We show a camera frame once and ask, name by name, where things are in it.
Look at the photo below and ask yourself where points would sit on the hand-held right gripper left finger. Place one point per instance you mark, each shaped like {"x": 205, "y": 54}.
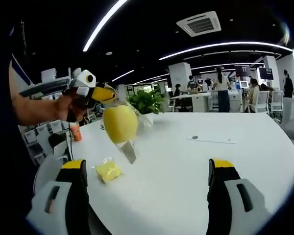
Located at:
{"x": 73, "y": 195}

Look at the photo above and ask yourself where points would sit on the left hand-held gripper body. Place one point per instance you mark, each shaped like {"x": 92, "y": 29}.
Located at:
{"x": 84, "y": 80}

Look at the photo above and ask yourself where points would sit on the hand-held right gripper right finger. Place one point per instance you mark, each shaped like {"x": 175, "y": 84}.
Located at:
{"x": 219, "y": 195}

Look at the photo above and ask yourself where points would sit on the round yellow silicone block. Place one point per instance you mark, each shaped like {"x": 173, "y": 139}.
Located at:
{"x": 120, "y": 122}

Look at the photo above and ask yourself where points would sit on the rectangular yellow silicone block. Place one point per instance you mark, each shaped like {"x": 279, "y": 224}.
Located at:
{"x": 109, "y": 172}

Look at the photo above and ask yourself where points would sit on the person's left hand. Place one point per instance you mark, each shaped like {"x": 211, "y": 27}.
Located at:
{"x": 68, "y": 106}

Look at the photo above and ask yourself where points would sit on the short ceiling light strip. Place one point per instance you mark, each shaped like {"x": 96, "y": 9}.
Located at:
{"x": 122, "y": 75}

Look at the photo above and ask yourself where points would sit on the orange cup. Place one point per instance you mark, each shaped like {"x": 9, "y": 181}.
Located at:
{"x": 77, "y": 133}

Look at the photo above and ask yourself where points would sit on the green leafy plant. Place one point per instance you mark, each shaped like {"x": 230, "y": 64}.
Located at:
{"x": 149, "y": 102}

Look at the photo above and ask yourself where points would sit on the white plant pot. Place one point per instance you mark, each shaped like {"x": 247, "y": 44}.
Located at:
{"x": 148, "y": 120}

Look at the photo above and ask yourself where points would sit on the long curved ceiling light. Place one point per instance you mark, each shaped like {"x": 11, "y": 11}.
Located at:
{"x": 223, "y": 47}
{"x": 103, "y": 24}

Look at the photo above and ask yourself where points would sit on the small dark table item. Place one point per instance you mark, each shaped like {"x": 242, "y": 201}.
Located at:
{"x": 194, "y": 137}

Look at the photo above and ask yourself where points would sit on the rack of storage bins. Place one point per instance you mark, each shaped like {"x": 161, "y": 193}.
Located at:
{"x": 36, "y": 134}

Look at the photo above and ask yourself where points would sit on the person seated at right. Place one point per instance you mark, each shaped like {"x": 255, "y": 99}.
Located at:
{"x": 14, "y": 156}

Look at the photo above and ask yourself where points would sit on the white office desk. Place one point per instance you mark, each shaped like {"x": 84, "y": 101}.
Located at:
{"x": 198, "y": 102}

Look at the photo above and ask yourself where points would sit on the white mesh office chair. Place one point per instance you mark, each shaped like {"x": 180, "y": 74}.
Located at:
{"x": 276, "y": 102}
{"x": 262, "y": 101}

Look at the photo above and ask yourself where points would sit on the ceiling air conditioner vent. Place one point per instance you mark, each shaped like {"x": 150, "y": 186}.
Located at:
{"x": 199, "y": 24}

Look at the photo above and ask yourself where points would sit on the small hanging dark screen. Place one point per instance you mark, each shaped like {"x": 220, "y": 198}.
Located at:
{"x": 266, "y": 73}
{"x": 242, "y": 70}

